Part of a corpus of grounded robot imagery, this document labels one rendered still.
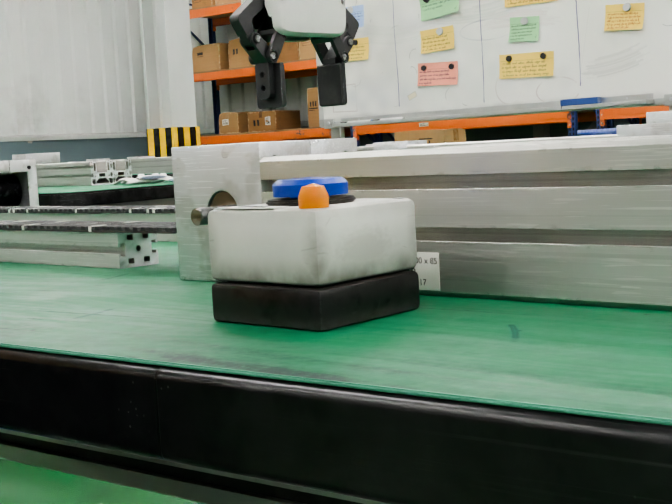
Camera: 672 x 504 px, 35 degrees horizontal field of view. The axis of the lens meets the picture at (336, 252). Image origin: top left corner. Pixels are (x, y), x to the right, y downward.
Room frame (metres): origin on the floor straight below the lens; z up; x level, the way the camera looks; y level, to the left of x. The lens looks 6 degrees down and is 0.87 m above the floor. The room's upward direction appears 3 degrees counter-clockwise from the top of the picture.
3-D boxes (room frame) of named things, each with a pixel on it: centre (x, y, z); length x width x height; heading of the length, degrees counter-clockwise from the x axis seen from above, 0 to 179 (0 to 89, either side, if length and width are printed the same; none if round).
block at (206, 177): (0.77, 0.06, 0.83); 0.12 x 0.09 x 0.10; 138
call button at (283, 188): (0.57, 0.01, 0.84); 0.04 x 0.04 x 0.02
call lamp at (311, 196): (0.53, 0.01, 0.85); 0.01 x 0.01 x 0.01
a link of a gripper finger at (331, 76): (1.06, -0.01, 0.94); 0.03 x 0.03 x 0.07; 49
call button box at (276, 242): (0.58, 0.01, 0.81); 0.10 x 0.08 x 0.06; 138
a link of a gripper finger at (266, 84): (0.98, 0.06, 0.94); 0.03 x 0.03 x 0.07; 49
